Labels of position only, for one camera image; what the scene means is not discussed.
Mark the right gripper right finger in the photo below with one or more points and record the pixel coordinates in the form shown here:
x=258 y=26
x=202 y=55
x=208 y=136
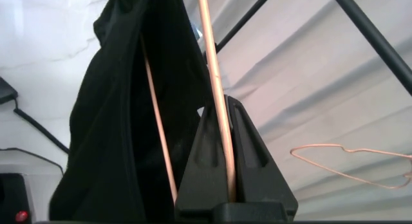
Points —
x=257 y=172

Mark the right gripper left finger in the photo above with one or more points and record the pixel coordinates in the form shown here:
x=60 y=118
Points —
x=202 y=172

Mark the pink clothes hanger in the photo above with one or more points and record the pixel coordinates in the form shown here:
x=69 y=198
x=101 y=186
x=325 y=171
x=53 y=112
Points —
x=215 y=72
x=317 y=145

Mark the black garment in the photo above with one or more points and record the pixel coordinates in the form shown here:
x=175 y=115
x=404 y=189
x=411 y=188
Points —
x=112 y=121

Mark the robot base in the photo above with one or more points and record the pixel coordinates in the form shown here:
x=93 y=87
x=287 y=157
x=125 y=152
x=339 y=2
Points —
x=13 y=198

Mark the black clothes rack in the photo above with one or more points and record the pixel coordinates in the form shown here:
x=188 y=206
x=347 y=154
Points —
x=370 y=31

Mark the white curtain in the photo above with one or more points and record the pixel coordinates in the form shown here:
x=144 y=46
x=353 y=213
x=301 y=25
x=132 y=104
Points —
x=322 y=89

